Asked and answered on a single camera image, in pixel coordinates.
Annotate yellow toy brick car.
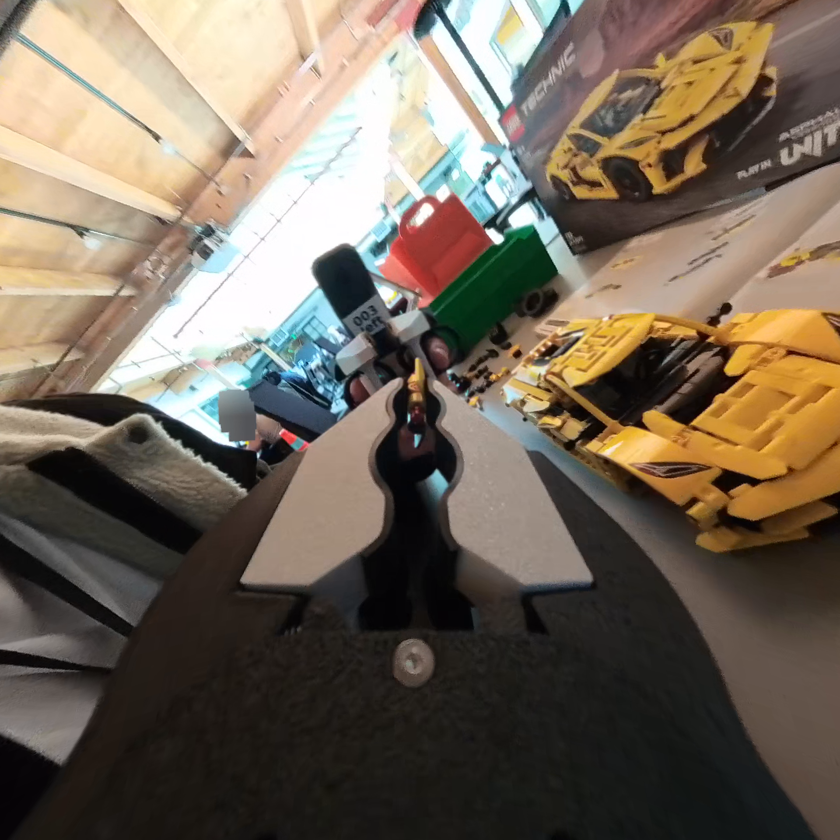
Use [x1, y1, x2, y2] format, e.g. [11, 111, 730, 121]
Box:
[502, 308, 840, 553]

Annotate black shoulder strap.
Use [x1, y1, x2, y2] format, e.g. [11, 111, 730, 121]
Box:
[0, 449, 201, 673]

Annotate toy brick set box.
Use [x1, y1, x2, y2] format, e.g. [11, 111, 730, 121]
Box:
[499, 0, 840, 256]

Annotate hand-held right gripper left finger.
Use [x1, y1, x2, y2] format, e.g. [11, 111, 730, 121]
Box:
[239, 377, 408, 631]

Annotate open instruction booklet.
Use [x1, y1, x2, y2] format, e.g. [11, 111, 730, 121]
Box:
[535, 164, 840, 342]

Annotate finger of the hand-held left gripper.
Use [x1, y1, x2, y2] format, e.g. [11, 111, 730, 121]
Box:
[335, 336, 380, 379]
[392, 311, 435, 349]

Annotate person's left hand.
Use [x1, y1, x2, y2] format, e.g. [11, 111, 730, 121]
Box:
[344, 328, 460, 408]

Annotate red plastic bin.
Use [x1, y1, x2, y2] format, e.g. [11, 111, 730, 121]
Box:
[379, 195, 494, 299]

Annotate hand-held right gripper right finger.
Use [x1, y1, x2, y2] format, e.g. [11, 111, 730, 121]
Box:
[420, 379, 595, 631]

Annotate loose black and yellow bricks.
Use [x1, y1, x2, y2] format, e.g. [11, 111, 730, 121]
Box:
[453, 325, 526, 408]

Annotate green plastic bin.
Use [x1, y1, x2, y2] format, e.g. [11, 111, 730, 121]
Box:
[420, 225, 559, 358]

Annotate white shirt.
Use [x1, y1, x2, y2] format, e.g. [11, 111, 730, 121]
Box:
[0, 512, 172, 762]

